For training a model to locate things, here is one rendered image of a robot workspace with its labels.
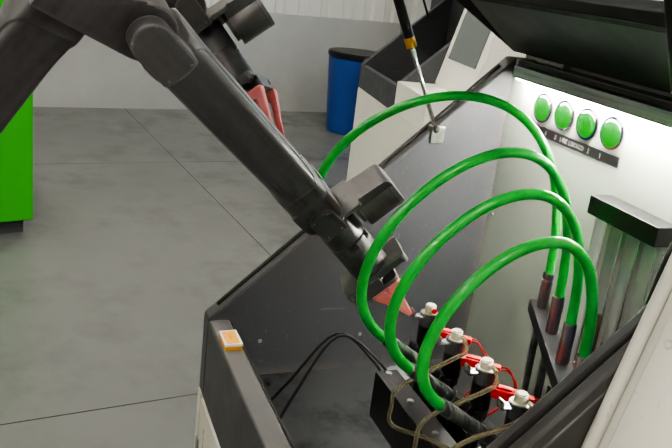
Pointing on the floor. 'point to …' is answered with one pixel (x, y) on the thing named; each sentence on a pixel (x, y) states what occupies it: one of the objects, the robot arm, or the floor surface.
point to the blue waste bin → (343, 87)
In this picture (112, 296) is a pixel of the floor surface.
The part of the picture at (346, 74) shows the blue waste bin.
